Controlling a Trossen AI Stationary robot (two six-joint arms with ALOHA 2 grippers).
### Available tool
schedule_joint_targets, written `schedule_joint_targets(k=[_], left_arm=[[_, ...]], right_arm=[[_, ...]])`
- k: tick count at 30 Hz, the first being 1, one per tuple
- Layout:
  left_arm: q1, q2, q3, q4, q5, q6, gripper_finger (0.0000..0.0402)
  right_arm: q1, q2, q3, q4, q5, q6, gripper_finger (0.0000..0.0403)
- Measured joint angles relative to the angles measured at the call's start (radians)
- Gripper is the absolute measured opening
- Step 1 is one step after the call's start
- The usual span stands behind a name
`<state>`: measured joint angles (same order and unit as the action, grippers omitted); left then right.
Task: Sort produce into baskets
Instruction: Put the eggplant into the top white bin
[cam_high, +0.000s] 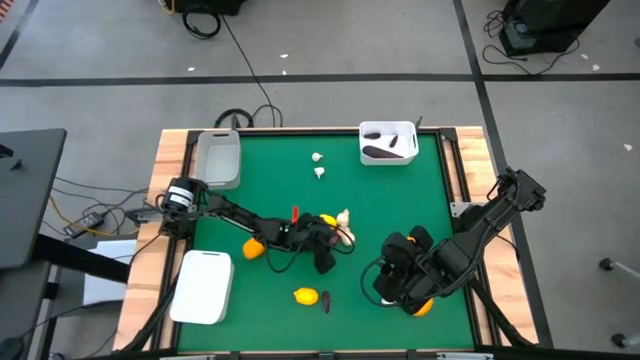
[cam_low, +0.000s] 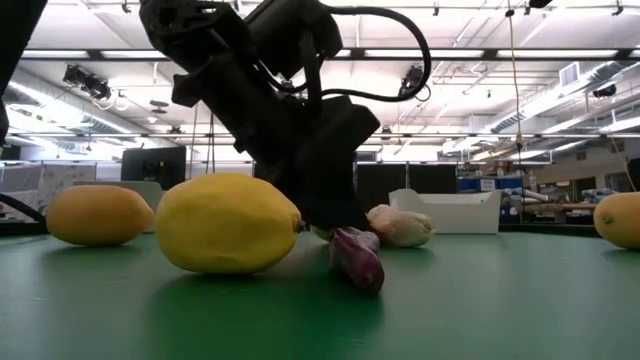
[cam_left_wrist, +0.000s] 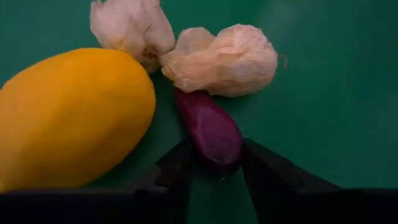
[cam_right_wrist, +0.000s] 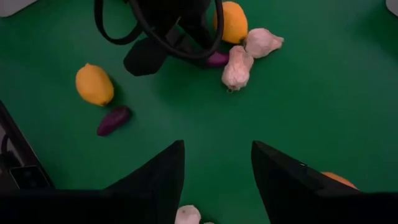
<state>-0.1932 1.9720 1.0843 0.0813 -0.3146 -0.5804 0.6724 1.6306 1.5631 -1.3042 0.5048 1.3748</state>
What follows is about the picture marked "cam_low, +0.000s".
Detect blue storage bins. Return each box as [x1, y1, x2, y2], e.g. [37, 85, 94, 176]
[457, 175, 524, 194]

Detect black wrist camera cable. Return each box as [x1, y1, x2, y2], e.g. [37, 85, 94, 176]
[319, 4, 432, 104]

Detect orange-yellow lemon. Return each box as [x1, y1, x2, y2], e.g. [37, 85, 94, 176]
[46, 184, 155, 247]

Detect white patterned partition panel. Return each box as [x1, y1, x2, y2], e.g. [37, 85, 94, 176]
[0, 163, 97, 221]

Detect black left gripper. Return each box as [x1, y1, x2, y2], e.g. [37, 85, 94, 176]
[172, 49, 382, 232]

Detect beige garlic bulb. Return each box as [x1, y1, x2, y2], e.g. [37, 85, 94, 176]
[367, 203, 436, 249]

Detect black partition screen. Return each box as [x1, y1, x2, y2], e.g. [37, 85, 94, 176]
[355, 163, 459, 212]

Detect black ceiling camera with cable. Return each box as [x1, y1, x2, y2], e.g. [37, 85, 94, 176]
[397, 64, 432, 104]

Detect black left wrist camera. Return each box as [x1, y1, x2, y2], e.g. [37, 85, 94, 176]
[247, 0, 345, 80]

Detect overhead light bar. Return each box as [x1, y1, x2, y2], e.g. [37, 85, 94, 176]
[20, 48, 640, 61]

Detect black hose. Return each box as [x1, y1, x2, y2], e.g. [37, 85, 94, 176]
[0, 192, 49, 234]

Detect large yellow lemon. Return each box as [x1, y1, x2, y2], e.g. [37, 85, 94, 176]
[154, 172, 304, 275]

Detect white plastic basket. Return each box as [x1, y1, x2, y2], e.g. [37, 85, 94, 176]
[388, 188, 503, 235]

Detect yellow lemon with stem dot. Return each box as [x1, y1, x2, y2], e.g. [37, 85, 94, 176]
[593, 192, 640, 251]

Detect black monitor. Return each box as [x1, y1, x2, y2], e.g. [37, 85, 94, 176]
[120, 145, 187, 190]

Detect black horizontal frame rail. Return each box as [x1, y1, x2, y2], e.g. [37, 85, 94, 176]
[0, 132, 640, 140]

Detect white ceiling vent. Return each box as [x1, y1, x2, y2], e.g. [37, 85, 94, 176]
[558, 60, 581, 89]

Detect black ceiling camera on bracket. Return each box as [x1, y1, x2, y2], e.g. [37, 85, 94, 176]
[62, 63, 114, 101]

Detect yellow hanging cord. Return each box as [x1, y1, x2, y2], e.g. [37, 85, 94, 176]
[504, 0, 527, 221]

